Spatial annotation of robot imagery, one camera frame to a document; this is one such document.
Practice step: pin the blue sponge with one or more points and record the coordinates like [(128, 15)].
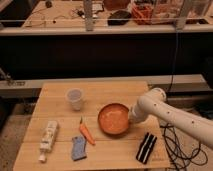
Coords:
[(78, 149)]

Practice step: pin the metal vertical post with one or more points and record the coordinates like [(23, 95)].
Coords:
[(88, 14)]

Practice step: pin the orange crate on bench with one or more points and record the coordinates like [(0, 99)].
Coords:
[(142, 15)]

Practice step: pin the clear plastic cup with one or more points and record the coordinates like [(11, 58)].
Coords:
[(75, 98)]

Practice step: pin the orange ceramic bowl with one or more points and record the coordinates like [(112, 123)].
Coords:
[(113, 118)]

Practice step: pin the white squeeze tube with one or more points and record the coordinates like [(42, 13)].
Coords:
[(48, 140)]

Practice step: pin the black white striped block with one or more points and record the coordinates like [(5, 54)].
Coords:
[(146, 147)]

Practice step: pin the black object on bench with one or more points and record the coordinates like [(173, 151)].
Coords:
[(119, 17)]

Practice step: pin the orange toy carrot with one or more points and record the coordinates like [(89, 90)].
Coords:
[(84, 130)]

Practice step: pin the metal clamp at left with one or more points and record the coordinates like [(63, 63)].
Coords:
[(8, 79)]

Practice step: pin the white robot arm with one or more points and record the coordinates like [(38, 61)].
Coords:
[(153, 102)]

